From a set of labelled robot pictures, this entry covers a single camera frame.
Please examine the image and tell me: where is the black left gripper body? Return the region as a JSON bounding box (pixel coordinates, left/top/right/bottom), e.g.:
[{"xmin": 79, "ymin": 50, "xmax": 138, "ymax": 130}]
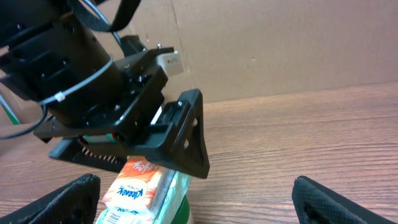
[{"xmin": 34, "ymin": 36, "xmax": 176, "ymax": 146}]

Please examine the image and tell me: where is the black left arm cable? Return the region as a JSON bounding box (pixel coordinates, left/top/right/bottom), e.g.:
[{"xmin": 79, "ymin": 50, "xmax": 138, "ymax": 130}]
[{"xmin": 0, "ymin": 0, "xmax": 124, "ymax": 140}]

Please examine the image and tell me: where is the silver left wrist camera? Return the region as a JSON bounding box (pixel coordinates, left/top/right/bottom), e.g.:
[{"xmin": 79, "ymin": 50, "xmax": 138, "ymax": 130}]
[{"xmin": 155, "ymin": 51, "xmax": 183, "ymax": 77}]

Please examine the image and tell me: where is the orange Kleenex tissue pack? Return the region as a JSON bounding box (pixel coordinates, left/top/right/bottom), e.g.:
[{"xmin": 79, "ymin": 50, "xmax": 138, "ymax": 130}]
[{"xmin": 102, "ymin": 156, "xmax": 175, "ymax": 221}]

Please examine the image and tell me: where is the mint green wipes pack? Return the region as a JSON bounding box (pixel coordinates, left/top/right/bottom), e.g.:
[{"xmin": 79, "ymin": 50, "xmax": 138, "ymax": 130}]
[{"xmin": 96, "ymin": 172, "xmax": 193, "ymax": 224}]

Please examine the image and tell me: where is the green lidded jar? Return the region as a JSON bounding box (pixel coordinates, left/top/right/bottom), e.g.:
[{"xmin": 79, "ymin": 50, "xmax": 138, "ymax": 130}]
[{"xmin": 171, "ymin": 196, "xmax": 194, "ymax": 224}]

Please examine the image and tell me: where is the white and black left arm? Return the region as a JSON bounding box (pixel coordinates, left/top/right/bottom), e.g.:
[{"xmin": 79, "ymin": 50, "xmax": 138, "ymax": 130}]
[{"xmin": 1, "ymin": 0, "xmax": 210, "ymax": 179}]

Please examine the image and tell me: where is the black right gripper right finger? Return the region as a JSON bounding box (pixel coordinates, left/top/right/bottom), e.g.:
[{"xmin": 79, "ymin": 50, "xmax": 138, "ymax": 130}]
[{"xmin": 292, "ymin": 176, "xmax": 391, "ymax": 224}]

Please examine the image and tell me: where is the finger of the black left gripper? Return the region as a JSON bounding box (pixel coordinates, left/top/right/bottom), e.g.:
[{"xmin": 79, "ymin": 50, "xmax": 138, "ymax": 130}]
[
  {"xmin": 49, "ymin": 139, "xmax": 127, "ymax": 173},
  {"xmin": 130, "ymin": 89, "xmax": 210, "ymax": 179}
]

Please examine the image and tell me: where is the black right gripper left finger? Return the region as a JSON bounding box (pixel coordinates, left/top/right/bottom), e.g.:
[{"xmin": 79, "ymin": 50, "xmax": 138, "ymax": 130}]
[{"xmin": 1, "ymin": 174, "xmax": 101, "ymax": 224}]

